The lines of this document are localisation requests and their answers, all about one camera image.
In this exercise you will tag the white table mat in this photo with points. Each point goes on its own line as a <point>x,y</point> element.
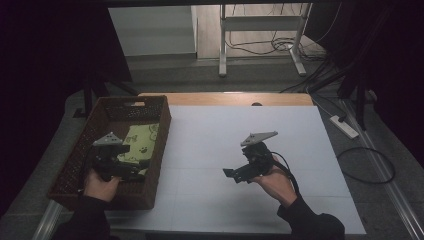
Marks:
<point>206,133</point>

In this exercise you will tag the dark curtain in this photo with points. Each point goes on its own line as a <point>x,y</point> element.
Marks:
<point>393,66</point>
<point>50,66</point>

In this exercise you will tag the black stand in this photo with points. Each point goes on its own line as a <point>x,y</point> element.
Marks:
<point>88,96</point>
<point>360,100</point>

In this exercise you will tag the green printed cloth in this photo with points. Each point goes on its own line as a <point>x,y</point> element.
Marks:
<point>141,145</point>

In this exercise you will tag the dark round table grommet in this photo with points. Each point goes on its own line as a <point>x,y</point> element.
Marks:
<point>256,104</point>

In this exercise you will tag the person's left hand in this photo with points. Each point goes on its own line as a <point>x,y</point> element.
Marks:
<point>100,186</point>

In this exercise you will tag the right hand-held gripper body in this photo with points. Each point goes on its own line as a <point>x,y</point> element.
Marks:
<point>258,156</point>

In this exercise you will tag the brown woven basket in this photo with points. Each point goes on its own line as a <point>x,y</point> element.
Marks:
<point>156,166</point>

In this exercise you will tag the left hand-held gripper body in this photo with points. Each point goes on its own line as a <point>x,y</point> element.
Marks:
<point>108,156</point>

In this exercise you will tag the white power strip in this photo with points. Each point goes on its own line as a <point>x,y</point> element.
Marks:
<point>345,127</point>

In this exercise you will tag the person's right hand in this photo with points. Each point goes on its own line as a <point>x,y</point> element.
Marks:
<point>276,186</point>

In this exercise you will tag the white metal table frame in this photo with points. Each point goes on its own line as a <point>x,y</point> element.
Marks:
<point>263,23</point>

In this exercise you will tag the metal floor rail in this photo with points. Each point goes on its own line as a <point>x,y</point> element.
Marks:
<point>46,220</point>
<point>393,186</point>

